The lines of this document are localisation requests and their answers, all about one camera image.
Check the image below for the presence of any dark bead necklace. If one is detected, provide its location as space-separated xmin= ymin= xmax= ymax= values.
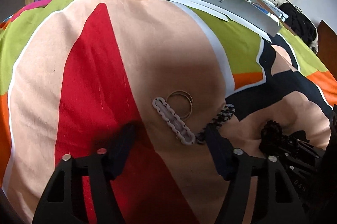
xmin=259 ymin=119 xmax=285 ymax=150

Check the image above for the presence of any black white chain bracelet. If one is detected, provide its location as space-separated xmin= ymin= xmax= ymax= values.
xmin=196 ymin=103 xmax=237 ymax=145

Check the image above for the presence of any white chain link bracelet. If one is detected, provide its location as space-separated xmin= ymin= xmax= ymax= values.
xmin=152 ymin=96 xmax=197 ymax=146

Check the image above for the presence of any small metal ring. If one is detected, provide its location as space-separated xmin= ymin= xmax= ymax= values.
xmin=166 ymin=89 xmax=194 ymax=121

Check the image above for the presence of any wooden headboard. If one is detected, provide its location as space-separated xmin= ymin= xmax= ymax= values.
xmin=317 ymin=21 xmax=337 ymax=79

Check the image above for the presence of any colourful cartoon bedspread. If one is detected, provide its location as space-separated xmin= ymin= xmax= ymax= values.
xmin=1 ymin=0 xmax=336 ymax=223

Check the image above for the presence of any black clothes pile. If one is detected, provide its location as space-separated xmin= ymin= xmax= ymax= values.
xmin=278 ymin=2 xmax=319 ymax=54

